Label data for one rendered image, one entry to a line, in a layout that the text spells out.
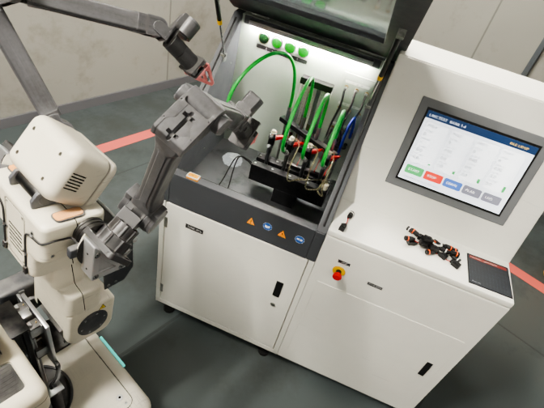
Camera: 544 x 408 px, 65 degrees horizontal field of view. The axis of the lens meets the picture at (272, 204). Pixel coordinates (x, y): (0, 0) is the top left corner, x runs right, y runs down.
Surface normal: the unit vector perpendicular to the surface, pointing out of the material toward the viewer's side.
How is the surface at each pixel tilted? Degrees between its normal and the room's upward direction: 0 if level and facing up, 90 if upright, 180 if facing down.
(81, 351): 0
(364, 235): 0
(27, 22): 90
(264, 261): 90
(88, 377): 0
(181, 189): 90
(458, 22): 90
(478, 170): 76
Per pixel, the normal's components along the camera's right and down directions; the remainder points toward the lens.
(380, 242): 0.21, -0.74
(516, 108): -0.28, 0.37
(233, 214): -0.33, 0.56
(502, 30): -0.66, 0.38
